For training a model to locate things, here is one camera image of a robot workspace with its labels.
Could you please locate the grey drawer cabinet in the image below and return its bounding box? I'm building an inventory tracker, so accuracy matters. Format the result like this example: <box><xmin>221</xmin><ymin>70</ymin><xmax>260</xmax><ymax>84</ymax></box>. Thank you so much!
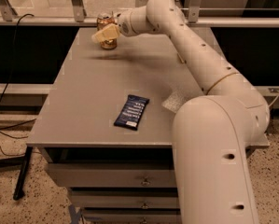
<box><xmin>26</xmin><ymin>27</ymin><xmax>270</xmax><ymax>224</ymax></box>

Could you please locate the middle drawer with knob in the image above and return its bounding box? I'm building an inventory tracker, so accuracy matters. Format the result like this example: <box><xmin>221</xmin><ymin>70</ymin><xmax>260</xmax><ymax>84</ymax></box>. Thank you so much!
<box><xmin>68</xmin><ymin>188</ymin><xmax>179</xmax><ymax>209</ymax></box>

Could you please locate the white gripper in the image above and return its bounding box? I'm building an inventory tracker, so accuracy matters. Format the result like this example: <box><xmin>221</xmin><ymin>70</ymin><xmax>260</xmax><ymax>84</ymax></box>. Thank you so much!
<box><xmin>91</xmin><ymin>7</ymin><xmax>152</xmax><ymax>43</ymax></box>

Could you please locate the black metal leg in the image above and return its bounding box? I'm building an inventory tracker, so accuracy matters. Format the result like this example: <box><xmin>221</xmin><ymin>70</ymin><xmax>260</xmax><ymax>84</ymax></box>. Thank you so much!
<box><xmin>13</xmin><ymin>147</ymin><xmax>33</xmax><ymax>201</ymax></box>

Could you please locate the metal railing frame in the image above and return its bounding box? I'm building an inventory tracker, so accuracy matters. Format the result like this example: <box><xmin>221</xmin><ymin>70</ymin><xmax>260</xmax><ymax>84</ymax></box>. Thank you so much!
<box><xmin>0</xmin><ymin>0</ymin><xmax>279</xmax><ymax>28</ymax></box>

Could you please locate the bottom drawer with knob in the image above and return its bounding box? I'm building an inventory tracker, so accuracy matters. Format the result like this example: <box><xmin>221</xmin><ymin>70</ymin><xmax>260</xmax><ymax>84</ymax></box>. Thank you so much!
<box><xmin>82</xmin><ymin>209</ymin><xmax>182</xmax><ymax>224</ymax></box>

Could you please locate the orange soda can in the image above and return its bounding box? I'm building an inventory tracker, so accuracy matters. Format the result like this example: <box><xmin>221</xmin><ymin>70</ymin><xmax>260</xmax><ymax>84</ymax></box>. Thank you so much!
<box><xmin>97</xmin><ymin>13</ymin><xmax>117</xmax><ymax>49</ymax></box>

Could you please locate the drawer with knob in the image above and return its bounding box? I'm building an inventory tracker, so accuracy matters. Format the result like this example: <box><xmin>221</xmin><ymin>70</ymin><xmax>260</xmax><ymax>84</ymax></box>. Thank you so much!
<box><xmin>46</xmin><ymin>163</ymin><xmax>176</xmax><ymax>188</ymax></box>
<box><xmin>82</xmin><ymin>209</ymin><xmax>182</xmax><ymax>224</ymax></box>
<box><xmin>68</xmin><ymin>188</ymin><xmax>179</xmax><ymax>209</ymax></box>

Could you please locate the dark blue snack bar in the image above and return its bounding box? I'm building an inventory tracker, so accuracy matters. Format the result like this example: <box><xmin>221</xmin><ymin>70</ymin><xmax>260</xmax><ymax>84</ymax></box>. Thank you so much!
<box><xmin>114</xmin><ymin>94</ymin><xmax>149</xmax><ymax>131</ymax></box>

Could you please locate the top drawer with knob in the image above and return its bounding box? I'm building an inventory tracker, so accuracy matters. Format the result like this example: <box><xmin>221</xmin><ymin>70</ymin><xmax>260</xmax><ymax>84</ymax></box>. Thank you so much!
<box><xmin>46</xmin><ymin>163</ymin><xmax>176</xmax><ymax>188</ymax></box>

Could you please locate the black cable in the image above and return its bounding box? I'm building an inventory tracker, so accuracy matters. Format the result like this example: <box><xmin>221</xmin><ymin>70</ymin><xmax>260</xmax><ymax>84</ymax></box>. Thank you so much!
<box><xmin>0</xmin><ymin>13</ymin><xmax>37</xmax><ymax>140</ymax></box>

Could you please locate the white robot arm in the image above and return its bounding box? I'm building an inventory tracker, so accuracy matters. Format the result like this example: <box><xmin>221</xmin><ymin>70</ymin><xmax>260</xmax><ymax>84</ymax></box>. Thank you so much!
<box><xmin>92</xmin><ymin>0</ymin><xmax>270</xmax><ymax>224</ymax></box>

